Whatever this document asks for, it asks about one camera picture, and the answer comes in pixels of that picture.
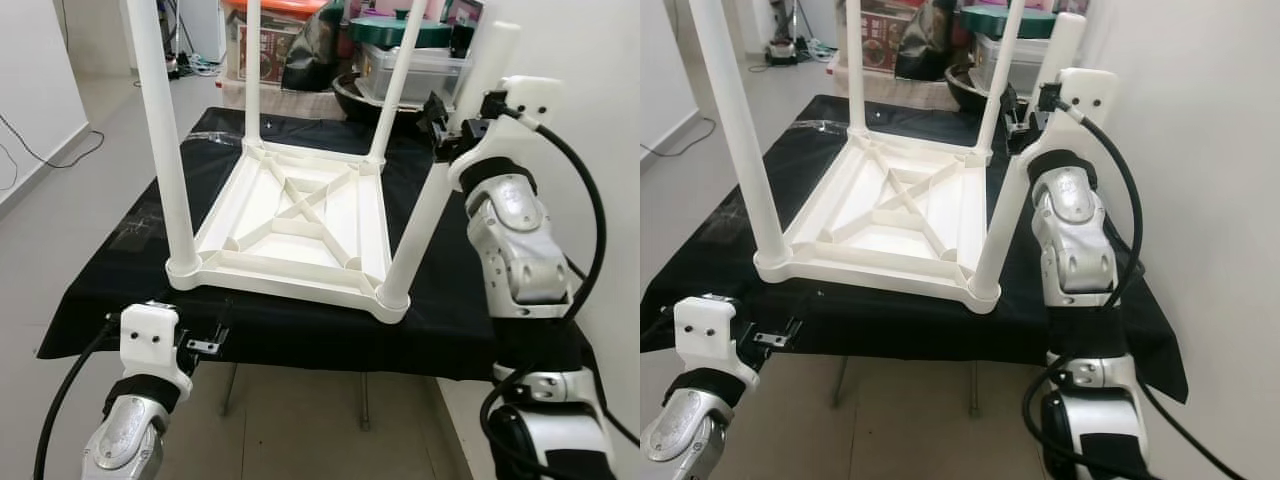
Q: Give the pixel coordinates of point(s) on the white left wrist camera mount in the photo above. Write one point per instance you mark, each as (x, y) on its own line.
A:
(150, 340)
(705, 330)

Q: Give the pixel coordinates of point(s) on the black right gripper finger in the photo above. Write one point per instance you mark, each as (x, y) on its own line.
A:
(436, 118)
(1015, 112)

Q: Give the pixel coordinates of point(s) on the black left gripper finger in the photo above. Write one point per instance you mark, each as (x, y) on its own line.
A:
(790, 334)
(220, 336)

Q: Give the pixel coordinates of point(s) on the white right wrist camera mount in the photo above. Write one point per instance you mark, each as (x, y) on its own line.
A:
(1090, 95)
(530, 100)

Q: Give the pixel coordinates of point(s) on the upright vacuum cleaner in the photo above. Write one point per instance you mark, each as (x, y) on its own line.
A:
(782, 50)
(182, 60)

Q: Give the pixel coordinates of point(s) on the clear plastic container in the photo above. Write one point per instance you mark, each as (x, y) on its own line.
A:
(1030, 62)
(440, 72)

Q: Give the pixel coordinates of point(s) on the white plastic children table top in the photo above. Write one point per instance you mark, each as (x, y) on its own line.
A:
(900, 210)
(300, 220)

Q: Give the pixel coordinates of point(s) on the beige ribbed box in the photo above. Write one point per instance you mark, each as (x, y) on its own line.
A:
(900, 88)
(300, 98)

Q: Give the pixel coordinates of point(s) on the grey folding table frame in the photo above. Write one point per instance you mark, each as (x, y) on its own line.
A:
(840, 380)
(230, 390)

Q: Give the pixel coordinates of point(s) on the green pot lid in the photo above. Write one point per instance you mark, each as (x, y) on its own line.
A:
(985, 22)
(375, 30)

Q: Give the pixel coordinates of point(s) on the black tablecloth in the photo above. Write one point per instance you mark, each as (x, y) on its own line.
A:
(300, 340)
(900, 335)

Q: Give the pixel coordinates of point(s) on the purple and black box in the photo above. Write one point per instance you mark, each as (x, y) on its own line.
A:
(465, 20)

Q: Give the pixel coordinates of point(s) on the storage box with red poster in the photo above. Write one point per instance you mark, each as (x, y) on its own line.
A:
(280, 45)
(885, 35)

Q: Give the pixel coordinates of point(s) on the white appliance cabinet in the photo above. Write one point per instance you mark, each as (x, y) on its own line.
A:
(208, 25)

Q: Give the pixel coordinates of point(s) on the black bag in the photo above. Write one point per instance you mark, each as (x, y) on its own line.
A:
(315, 50)
(925, 45)

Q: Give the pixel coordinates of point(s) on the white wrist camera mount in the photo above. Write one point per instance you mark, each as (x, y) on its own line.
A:
(1090, 95)
(705, 330)
(150, 340)
(530, 100)

